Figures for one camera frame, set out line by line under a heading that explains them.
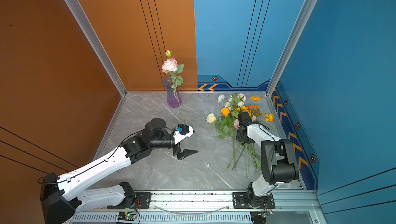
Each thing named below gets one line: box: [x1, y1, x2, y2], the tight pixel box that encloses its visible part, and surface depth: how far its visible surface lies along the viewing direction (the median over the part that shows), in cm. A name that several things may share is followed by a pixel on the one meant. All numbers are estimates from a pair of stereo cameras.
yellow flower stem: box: [265, 113, 275, 123], surface depth 107 cm
